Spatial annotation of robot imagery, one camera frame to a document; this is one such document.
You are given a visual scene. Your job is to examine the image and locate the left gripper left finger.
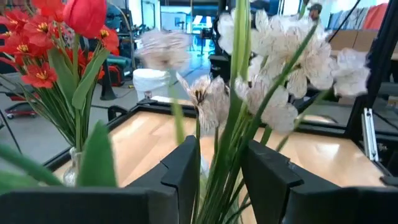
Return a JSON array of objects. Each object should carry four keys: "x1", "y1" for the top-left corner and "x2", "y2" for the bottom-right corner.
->
[{"x1": 0, "y1": 136, "x2": 201, "y2": 224}]

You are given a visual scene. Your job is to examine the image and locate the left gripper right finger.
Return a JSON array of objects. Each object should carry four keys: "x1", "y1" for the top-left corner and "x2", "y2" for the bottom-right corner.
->
[{"x1": 241, "y1": 139, "x2": 398, "y2": 224}]

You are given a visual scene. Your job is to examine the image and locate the white artificial flower bunch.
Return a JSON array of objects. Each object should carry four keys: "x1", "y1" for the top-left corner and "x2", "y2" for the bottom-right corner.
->
[{"x1": 135, "y1": 0, "x2": 373, "y2": 224}]

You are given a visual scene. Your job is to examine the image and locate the clear ribbed glass vase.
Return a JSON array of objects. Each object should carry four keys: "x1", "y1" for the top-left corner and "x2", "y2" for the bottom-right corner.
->
[{"x1": 63, "y1": 146, "x2": 82, "y2": 187}]

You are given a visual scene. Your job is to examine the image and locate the red wheeled creeper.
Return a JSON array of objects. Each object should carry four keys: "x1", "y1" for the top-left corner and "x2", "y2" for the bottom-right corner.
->
[{"x1": 4, "y1": 93, "x2": 39, "y2": 120}]

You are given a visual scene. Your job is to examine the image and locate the white plastic bin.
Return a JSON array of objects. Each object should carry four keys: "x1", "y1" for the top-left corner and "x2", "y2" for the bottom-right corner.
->
[{"x1": 132, "y1": 68, "x2": 171, "y2": 101}]

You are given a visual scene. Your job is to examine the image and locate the cardboard box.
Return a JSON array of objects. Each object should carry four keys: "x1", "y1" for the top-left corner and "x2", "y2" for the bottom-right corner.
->
[{"x1": 328, "y1": 29, "x2": 389, "y2": 60}]

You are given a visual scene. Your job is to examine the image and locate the silver aluminium bracket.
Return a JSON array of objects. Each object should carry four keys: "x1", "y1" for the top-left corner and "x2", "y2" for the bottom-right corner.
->
[{"x1": 361, "y1": 107, "x2": 379, "y2": 162}]

